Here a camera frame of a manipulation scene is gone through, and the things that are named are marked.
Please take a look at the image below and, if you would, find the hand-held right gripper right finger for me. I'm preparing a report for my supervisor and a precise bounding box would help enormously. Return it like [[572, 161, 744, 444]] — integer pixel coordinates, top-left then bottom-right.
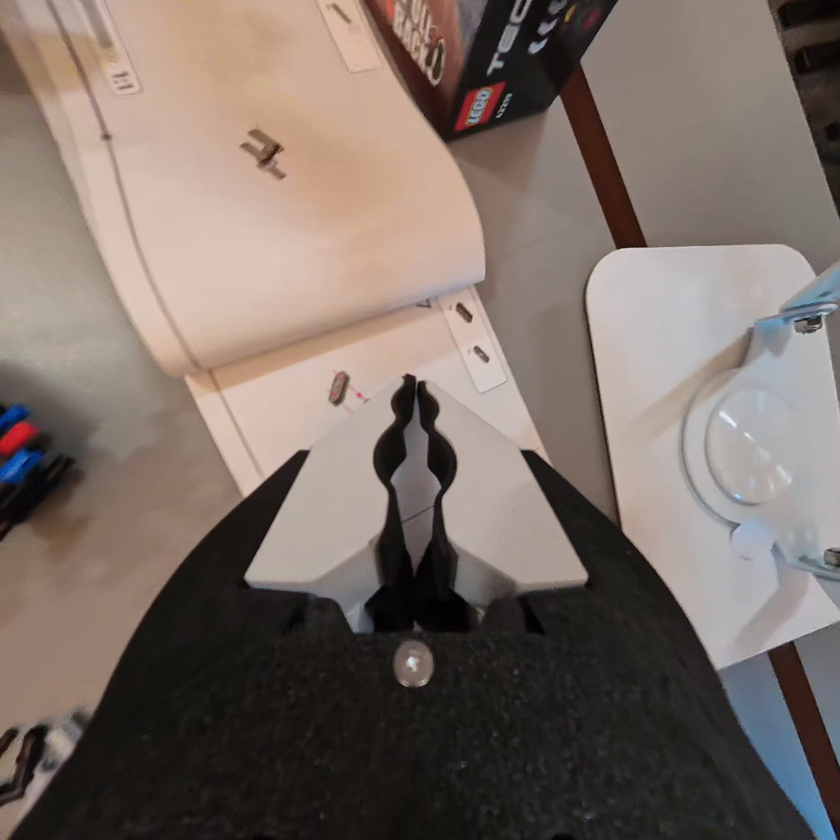
[[417, 381, 588, 608]]

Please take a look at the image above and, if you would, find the white tablet stand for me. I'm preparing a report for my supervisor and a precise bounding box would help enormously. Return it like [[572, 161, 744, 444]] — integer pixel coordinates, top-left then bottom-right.
[[586, 244, 840, 670]]

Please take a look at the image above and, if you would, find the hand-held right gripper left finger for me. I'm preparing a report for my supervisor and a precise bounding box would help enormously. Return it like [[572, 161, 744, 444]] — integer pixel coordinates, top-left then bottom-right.
[[244, 374, 417, 631]]

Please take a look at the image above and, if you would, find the lego set box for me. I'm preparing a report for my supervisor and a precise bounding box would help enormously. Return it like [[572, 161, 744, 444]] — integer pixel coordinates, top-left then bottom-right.
[[364, 0, 621, 142]]

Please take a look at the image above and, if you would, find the lego instruction booklet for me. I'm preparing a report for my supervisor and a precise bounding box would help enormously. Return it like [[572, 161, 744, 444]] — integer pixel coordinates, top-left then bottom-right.
[[0, 0, 549, 500]]

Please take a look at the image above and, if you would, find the grey and black lego assembly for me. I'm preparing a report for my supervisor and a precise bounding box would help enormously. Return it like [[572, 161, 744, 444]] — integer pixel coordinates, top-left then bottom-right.
[[0, 402, 76, 542]]

